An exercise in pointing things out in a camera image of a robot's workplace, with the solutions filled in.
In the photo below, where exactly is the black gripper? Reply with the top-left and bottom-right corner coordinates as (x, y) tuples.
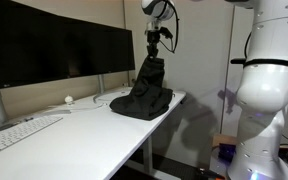
(146, 30), (162, 60)

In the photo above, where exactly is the black jean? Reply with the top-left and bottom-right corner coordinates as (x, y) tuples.
(109, 54), (174, 122)

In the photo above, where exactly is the black computer monitor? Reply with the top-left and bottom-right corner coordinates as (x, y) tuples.
(67, 14), (136, 79)
(0, 0), (71, 92)

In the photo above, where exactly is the small white ball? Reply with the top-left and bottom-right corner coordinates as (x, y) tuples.
(64, 94), (75, 105)

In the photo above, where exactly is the small brown cardboard box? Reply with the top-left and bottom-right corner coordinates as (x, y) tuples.
(211, 132), (240, 158)

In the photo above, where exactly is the white flat trackpad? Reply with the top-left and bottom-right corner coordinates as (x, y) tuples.
(43, 109), (72, 117)

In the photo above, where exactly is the blue electronic box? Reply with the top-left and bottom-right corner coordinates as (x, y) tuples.
(218, 143), (236, 164)

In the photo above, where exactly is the red black hand tool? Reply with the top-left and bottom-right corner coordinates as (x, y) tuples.
(196, 167), (226, 180)

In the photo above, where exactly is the white keyboard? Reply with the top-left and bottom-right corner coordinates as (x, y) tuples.
(0, 114), (64, 155)

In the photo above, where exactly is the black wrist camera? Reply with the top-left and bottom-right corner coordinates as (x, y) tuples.
(159, 27), (174, 40)

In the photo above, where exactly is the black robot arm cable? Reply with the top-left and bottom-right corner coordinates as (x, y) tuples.
(163, 0), (288, 91)

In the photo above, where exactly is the white wall outlet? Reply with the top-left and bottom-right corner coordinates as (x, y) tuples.
(122, 78), (137, 87)

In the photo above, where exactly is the black bar camera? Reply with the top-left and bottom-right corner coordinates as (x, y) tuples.
(230, 58), (248, 65)

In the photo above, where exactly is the white desk leg frame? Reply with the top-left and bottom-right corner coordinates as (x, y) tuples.
(123, 134), (182, 180)

